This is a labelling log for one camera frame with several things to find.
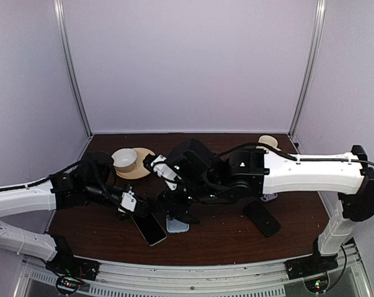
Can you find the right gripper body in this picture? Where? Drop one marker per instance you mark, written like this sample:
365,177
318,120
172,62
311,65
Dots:
166,203

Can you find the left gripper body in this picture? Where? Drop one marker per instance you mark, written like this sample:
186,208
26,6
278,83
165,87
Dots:
123,216

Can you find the light blue phone case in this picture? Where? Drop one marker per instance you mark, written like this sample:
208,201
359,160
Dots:
174,226

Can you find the black screen bare phone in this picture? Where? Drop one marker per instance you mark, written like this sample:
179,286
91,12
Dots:
150,229

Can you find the black phone case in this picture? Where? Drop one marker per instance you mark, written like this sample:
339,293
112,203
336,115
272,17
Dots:
262,218

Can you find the lavender phone case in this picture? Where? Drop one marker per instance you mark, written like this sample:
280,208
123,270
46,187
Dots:
268,197

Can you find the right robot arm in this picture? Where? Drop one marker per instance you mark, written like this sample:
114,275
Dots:
194,174

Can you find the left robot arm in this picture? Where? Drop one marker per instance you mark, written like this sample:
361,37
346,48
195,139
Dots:
79,184

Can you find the white teacup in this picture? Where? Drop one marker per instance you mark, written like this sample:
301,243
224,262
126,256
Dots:
124,157

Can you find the cream ribbed mug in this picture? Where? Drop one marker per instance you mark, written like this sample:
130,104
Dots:
268,140

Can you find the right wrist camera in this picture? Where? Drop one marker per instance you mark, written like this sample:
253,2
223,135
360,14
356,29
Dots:
156,164

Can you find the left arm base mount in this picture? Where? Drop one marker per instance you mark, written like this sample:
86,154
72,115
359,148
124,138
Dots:
71,271

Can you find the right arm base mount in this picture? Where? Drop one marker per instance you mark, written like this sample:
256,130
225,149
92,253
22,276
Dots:
316,268

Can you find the aluminium front rail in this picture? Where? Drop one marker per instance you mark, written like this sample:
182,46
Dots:
257,279

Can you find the left aluminium post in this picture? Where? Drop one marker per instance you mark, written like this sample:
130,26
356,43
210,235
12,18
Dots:
70,69

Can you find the aluminium post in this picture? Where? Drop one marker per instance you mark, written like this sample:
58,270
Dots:
70,69
314,48

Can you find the right aluminium post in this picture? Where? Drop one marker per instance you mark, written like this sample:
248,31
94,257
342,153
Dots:
314,48

